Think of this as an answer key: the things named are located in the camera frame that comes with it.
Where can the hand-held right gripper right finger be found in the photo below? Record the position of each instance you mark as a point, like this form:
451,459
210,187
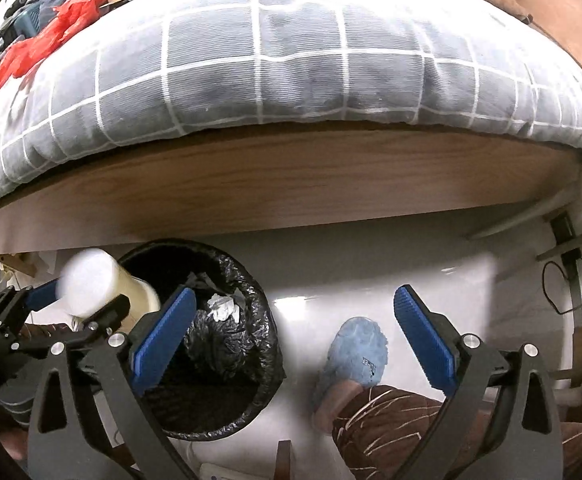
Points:
423,340

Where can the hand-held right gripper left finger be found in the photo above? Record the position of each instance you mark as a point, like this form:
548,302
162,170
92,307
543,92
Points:
163,340

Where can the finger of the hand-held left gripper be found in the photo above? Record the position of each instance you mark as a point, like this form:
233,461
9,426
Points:
108,315
41,296

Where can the white cream plastic bottle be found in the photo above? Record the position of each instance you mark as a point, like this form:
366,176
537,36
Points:
88,280

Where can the black-lined trash bin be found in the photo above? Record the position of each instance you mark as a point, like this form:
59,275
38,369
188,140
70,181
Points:
266,320

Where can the red plastic bag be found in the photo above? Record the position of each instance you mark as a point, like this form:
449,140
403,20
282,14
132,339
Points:
66,20

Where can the wooden support block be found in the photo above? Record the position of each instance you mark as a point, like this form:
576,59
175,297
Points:
16,264

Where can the crumpled white tissue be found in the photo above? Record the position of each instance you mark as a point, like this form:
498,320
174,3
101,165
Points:
221,307

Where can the blue fluffy slipper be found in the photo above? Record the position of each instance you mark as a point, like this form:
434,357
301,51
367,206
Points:
356,350

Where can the person's right leg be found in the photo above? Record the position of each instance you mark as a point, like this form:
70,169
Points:
381,425

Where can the wooden furniture leg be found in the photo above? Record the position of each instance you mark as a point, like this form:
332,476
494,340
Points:
283,460

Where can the black power adapter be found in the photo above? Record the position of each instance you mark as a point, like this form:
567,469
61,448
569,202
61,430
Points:
563,226

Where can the teal suitcase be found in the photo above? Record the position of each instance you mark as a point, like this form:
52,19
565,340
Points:
21,22

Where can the grey checked bed sheet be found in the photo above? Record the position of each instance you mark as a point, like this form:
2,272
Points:
296,60

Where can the wooden bed frame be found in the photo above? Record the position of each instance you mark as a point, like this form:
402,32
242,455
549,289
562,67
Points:
271,185

